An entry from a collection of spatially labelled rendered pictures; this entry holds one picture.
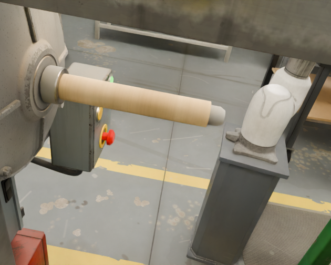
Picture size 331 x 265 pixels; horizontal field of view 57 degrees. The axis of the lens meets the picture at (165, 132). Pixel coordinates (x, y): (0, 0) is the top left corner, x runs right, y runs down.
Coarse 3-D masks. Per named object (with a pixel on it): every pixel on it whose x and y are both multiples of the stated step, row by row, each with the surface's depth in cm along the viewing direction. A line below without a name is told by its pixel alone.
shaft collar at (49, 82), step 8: (48, 72) 35; (56, 72) 35; (64, 72) 37; (40, 80) 35; (48, 80) 35; (56, 80) 35; (40, 88) 35; (48, 88) 35; (56, 88) 35; (40, 96) 36; (48, 96) 36; (56, 96) 36
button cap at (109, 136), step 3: (111, 129) 75; (105, 132) 75; (108, 132) 74; (111, 132) 74; (114, 132) 75; (102, 135) 74; (105, 135) 74; (108, 135) 73; (111, 135) 74; (114, 135) 75; (102, 138) 74; (105, 138) 74; (108, 138) 73; (111, 138) 74; (114, 138) 76; (108, 141) 74; (111, 141) 74; (108, 144) 74
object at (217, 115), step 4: (212, 108) 36; (216, 108) 36; (220, 108) 36; (212, 112) 36; (216, 112) 36; (220, 112) 36; (224, 112) 36; (212, 116) 36; (216, 116) 36; (220, 116) 36; (224, 116) 36; (212, 120) 36; (216, 120) 36; (220, 120) 36; (208, 124) 37; (212, 124) 37; (216, 124) 37; (220, 124) 37
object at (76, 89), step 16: (64, 80) 36; (80, 80) 36; (96, 80) 36; (64, 96) 36; (80, 96) 36; (96, 96) 36; (112, 96) 36; (128, 96) 36; (144, 96) 36; (160, 96) 36; (176, 96) 36; (128, 112) 37; (144, 112) 36; (160, 112) 36; (176, 112) 36; (192, 112) 36; (208, 112) 36
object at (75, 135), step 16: (80, 64) 73; (64, 112) 63; (80, 112) 62; (96, 112) 64; (64, 128) 65; (80, 128) 65; (96, 128) 67; (64, 144) 68; (80, 144) 67; (96, 144) 70; (32, 160) 71; (64, 160) 70; (80, 160) 70; (96, 160) 73
